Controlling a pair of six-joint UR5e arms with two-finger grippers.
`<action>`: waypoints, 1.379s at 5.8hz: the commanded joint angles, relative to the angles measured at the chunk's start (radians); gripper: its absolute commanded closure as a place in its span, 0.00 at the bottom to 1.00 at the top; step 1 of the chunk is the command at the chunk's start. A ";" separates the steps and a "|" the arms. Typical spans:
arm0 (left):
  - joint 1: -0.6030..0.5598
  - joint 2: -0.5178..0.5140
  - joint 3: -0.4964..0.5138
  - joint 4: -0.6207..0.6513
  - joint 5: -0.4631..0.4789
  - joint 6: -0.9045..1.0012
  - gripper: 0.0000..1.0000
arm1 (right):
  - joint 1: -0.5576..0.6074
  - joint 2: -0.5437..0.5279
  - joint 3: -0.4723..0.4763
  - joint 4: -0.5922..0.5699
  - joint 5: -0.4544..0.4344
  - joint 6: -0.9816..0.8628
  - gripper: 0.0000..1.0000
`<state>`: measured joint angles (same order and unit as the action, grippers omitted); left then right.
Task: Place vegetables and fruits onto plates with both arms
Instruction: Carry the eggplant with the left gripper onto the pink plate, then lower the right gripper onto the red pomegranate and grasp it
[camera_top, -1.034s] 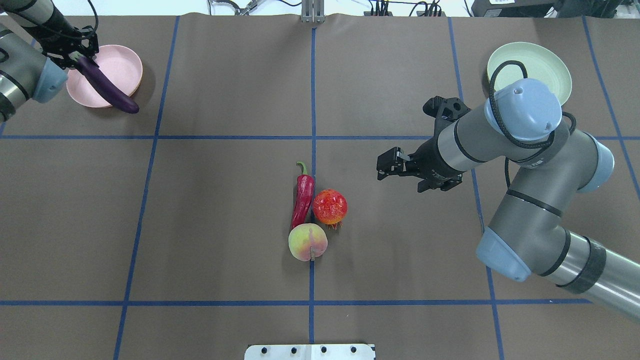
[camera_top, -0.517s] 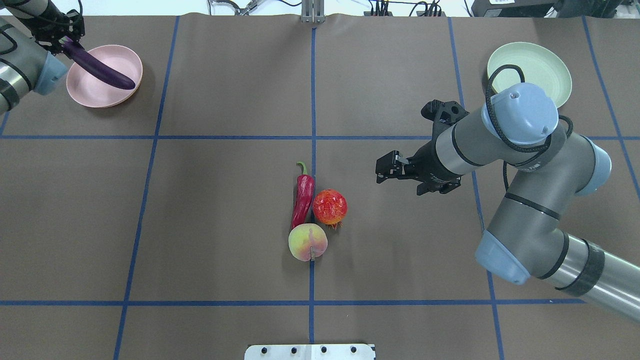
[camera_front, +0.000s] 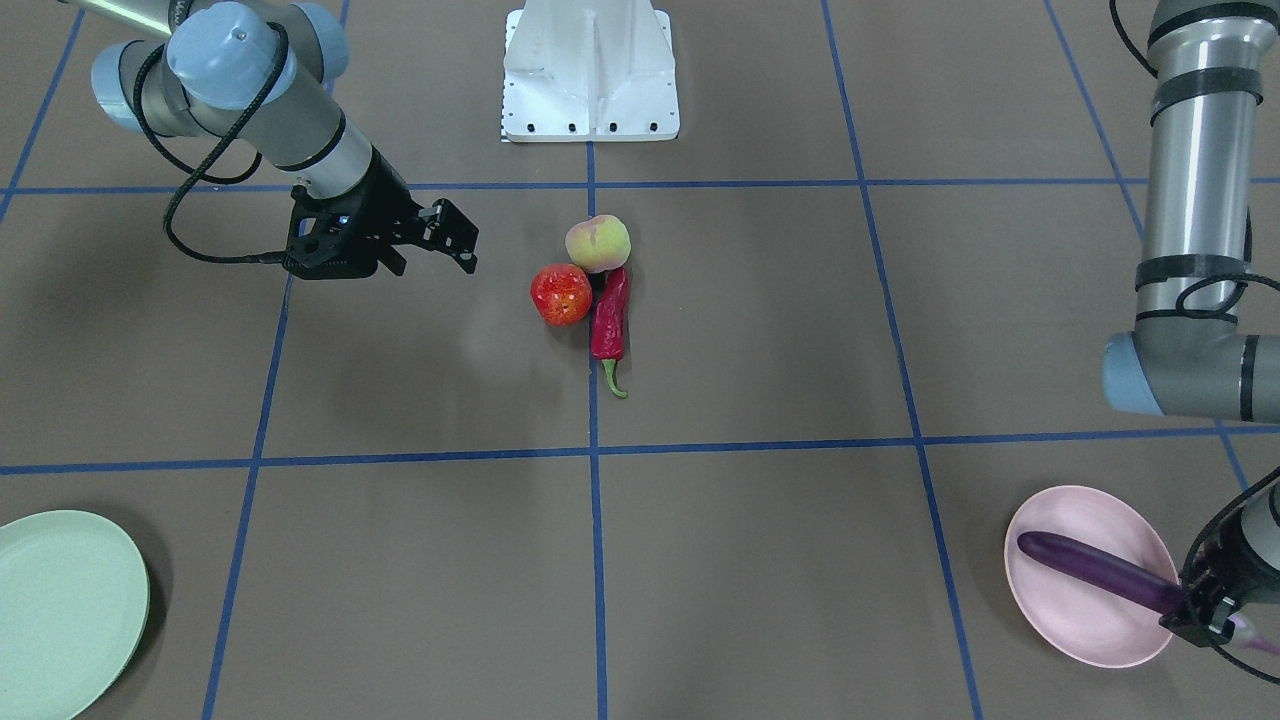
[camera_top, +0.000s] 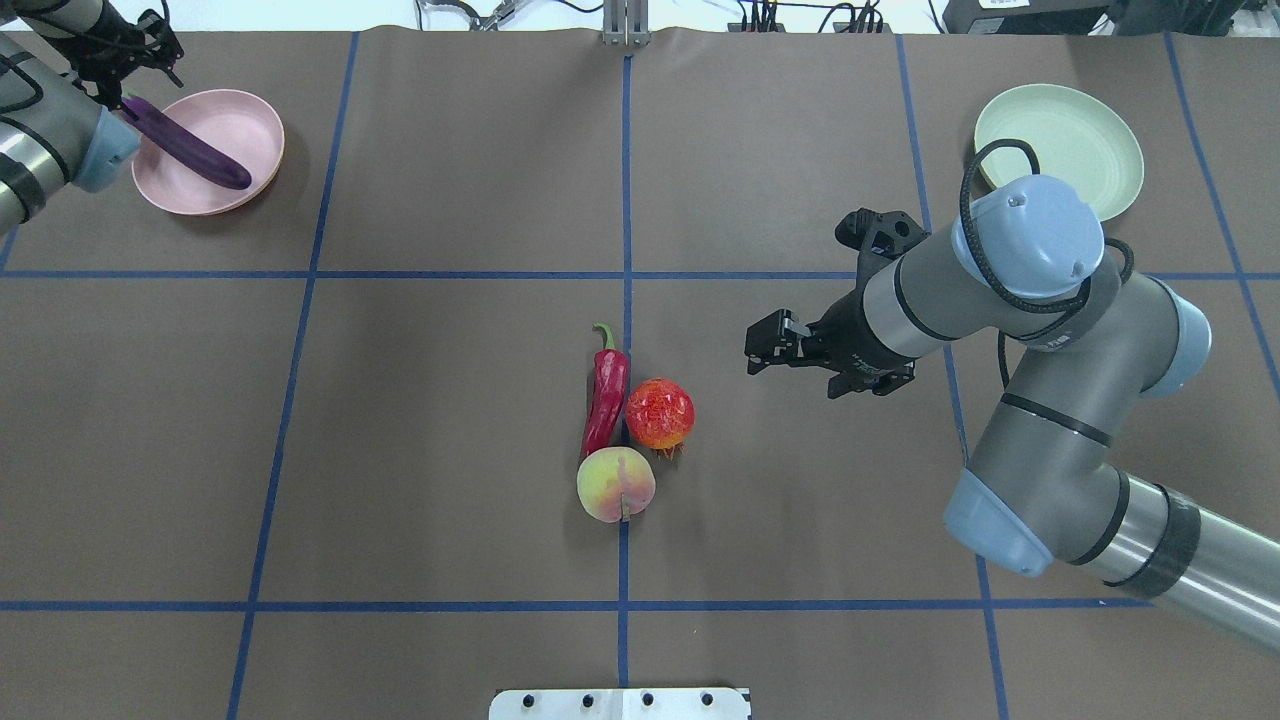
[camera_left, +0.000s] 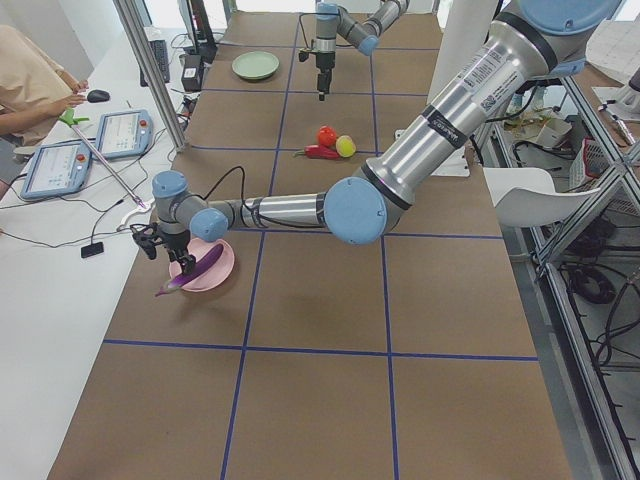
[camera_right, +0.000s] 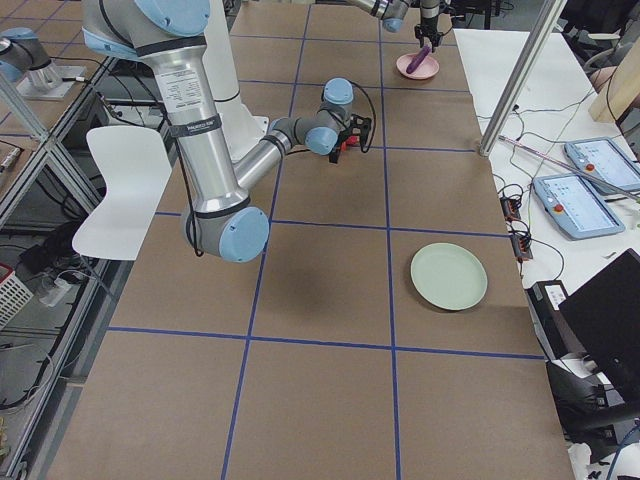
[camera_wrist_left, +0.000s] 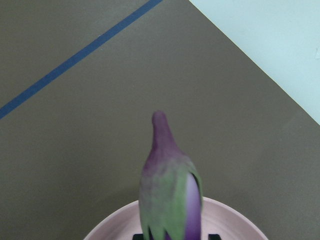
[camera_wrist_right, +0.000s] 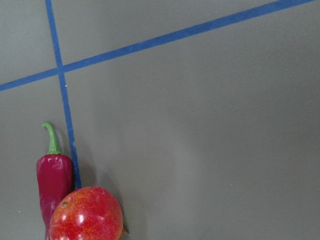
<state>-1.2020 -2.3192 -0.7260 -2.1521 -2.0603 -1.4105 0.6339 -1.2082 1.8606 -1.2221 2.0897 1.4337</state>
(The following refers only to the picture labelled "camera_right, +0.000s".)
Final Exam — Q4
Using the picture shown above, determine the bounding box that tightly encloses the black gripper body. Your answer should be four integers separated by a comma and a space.
419, 17, 439, 36
338, 114, 373, 142

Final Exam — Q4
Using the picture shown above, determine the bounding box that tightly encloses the purple eggplant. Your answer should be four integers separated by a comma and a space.
406, 45, 431, 74

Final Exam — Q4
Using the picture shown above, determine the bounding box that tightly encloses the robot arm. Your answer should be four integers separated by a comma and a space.
82, 1, 375, 263
348, 0, 449, 51

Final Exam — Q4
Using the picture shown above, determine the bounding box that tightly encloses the red pomegranate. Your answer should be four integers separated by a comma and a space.
340, 135, 361, 151

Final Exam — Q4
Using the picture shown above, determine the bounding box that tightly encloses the pink plate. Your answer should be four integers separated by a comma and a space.
396, 54, 440, 80

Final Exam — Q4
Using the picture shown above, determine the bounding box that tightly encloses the metal reacher grabber tool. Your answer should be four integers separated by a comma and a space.
498, 135, 640, 203

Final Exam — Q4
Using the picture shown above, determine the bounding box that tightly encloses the green plate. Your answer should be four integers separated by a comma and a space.
410, 242, 488, 311

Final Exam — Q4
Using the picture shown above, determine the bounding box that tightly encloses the white chair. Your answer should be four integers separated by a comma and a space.
72, 126, 172, 261

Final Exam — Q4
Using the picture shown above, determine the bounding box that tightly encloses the far blue teach pendant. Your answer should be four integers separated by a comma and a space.
563, 137, 639, 192

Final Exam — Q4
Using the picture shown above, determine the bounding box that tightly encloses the blue teach pendant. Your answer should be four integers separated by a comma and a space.
563, 137, 639, 192
532, 174, 625, 240

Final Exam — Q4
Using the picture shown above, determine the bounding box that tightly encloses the near blue teach pendant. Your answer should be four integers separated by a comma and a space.
532, 174, 625, 240

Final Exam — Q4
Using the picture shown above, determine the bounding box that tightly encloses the black power box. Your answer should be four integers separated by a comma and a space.
526, 280, 587, 360

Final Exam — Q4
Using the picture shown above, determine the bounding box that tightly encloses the black laptop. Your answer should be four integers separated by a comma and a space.
559, 248, 639, 401

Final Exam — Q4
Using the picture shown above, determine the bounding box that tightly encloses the white plastic basket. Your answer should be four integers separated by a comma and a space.
0, 263, 33, 329

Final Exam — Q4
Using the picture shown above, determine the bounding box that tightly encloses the aluminium frame post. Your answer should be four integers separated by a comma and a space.
478, 0, 567, 157

